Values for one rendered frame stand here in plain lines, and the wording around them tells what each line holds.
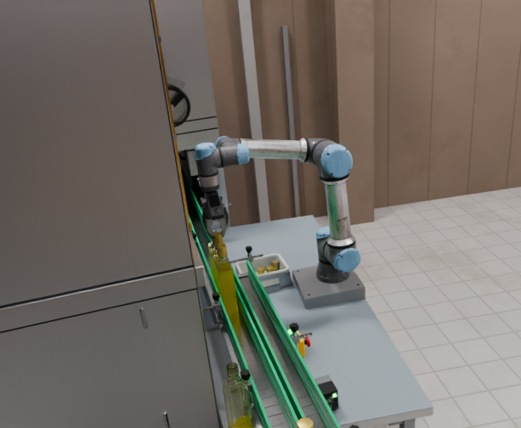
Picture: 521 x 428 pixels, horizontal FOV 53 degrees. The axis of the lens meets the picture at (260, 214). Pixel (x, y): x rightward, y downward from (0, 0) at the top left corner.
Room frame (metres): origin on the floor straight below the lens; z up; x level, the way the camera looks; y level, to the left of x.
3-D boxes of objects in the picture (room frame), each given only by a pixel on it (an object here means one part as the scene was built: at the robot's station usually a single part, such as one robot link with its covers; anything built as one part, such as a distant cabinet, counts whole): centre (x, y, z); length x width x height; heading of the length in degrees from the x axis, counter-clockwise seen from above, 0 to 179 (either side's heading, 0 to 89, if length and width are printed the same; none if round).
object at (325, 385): (1.30, -0.14, 0.79); 0.08 x 0.08 x 0.08; 13
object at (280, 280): (2.10, 0.04, 0.79); 0.27 x 0.17 x 0.08; 103
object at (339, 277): (2.02, -0.30, 0.85); 0.15 x 0.15 x 0.10
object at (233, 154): (1.84, 0.08, 1.47); 0.11 x 0.11 x 0.08; 13
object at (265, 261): (2.11, 0.02, 0.80); 0.22 x 0.17 x 0.09; 103
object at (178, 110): (2.74, 0.41, 1.49); 0.21 x 0.05 x 0.21; 103
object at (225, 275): (1.72, 0.16, 0.99); 0.06 x 0.06 x 0.21; 13
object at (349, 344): (1.95, 0.35, 0.73); 1.58 x 1.52 x 0.04; 6
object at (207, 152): (1.80, 0.17, 1.47); 0.09 x 0.08 x 0.11; 103
